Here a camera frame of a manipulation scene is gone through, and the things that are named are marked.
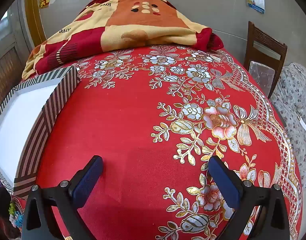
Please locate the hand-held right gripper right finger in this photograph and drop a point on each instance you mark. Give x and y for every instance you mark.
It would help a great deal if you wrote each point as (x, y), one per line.
(225, 185)

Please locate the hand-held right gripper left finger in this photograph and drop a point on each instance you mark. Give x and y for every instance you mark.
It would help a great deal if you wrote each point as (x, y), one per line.
(86, 182)

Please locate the striped cardboard box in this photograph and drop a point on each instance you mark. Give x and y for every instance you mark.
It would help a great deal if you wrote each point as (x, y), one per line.
(22, 120)

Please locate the red floral tablecloth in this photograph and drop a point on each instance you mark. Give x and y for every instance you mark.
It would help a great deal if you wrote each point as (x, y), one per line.
(118, 120)

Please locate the green white bead ornament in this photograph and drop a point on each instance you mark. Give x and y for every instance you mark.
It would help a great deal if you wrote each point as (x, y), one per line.
(15, 213)

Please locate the plastic-wrapped chair cushion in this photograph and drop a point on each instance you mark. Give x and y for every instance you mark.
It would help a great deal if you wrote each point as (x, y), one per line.
(262, 77)

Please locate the white floral cloth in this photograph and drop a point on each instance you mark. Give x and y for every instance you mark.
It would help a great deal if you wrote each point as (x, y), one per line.
(295, 92)

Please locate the brown slatted wooden cabinet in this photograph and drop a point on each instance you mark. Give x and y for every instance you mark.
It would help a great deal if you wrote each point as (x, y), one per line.
(5, 77)

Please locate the brown wooden chair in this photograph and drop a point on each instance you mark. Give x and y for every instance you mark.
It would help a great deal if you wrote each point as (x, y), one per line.
(265, 42)

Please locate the red orange printed blanket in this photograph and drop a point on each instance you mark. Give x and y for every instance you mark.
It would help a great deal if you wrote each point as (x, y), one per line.
(143, 27)

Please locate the yellow wooden door frame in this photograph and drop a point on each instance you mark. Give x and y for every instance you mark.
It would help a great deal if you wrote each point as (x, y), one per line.
(34, 12)

